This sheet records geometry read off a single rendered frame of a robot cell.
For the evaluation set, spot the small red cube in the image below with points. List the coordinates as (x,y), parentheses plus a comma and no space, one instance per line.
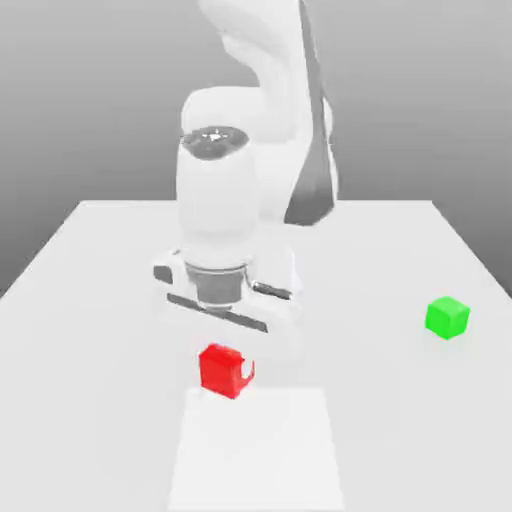
(218,372)

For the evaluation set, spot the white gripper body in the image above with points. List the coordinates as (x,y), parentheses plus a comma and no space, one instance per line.
(240,334)

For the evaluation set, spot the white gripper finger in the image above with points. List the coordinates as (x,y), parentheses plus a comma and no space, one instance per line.
(248,370)

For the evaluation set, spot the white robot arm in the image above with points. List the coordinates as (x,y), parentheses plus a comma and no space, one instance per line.
(216,200)

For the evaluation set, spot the small green cube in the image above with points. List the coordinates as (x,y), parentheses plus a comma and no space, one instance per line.
(446,318)

